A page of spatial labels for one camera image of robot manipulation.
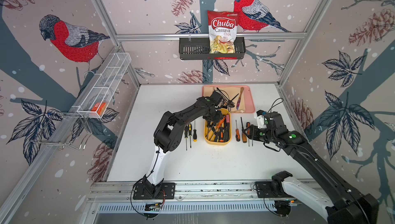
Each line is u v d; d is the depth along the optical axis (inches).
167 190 28.8
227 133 35.5
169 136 21.1
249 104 42.3
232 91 45.0
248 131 28.8
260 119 28.0
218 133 35.7
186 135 36.4
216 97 30.7
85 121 29.2
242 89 46.4
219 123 37.4
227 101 43.5
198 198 28.6
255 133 26.9
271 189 28.6
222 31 32.6
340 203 16.2
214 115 32.8
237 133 36.4
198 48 37.4
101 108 26.0
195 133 36.4
